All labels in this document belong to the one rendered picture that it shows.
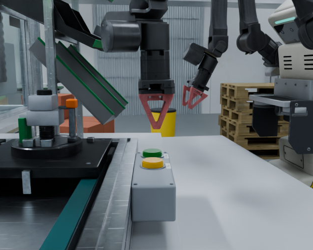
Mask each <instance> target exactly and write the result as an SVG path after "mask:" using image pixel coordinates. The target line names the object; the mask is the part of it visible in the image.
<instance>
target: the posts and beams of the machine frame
mask: <svg viewBox="0 0 313 250"><path fill-rule="evenodd" d="M30 21H31V38H32V45H33V44H34V42H35V41H36V40H37V38H38V37H40V23H39V22H37V21H35V20H33V19H30ZM40 38H41V37H40ZM33 70H34V87H35V94H37V90H41V89H43V72H42V63H41V62H40V61H39V60H38V59H37V58H36V57H35V56H34V55H33Z"/></svg>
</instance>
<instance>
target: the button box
mask: <svg viewBox="0 0 313 250"><path fill-rule="evenodd" d="M145 158H146V157H144V156H143V153H140V152H138V153H136V157H135V163H134V170H133V177H132V184H131V219H132V221H133V222H165V221H175V220H176V185H175V181H174V176H173V172H172V168H171V163H170V159H169V155H168V153H167V152H162V156H161V157H159V158H161V159H162V160H163V166H162V167H160V168H145V167H143V166H142V160H143V159H145Z"/></svg>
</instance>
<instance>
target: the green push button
mask: <svg viewBox="0 0 313 250"><path fill-rule="evenodd" d="M143 156H144V157H147V158H149V157H161V156H162V151H161V150H160V149H155V148H150V149H145V150H143Z"/></svg>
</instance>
